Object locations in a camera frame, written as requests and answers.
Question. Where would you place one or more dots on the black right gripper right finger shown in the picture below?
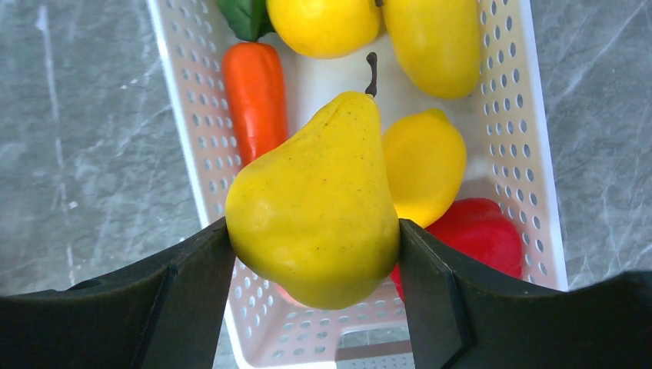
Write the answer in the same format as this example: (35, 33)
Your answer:
(464, 314)

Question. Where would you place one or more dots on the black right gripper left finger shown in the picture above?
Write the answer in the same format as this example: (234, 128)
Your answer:
(164, 311)

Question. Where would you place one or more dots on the yellow toy pear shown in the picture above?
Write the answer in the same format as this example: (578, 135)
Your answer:
(315, 214)

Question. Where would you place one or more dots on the red toy pepper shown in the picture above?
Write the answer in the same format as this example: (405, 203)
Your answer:
(475, 227)

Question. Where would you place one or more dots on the pink toy peach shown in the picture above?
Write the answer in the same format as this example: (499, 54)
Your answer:
(287, 297)

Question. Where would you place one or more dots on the yellow toy lemon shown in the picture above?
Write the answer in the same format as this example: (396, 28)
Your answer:
(425, 157)

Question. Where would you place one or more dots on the orange toy carrot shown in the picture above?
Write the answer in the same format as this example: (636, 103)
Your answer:
(255, 89)

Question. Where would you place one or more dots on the green toy vegetable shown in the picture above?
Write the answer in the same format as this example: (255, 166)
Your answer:
(248, 19)

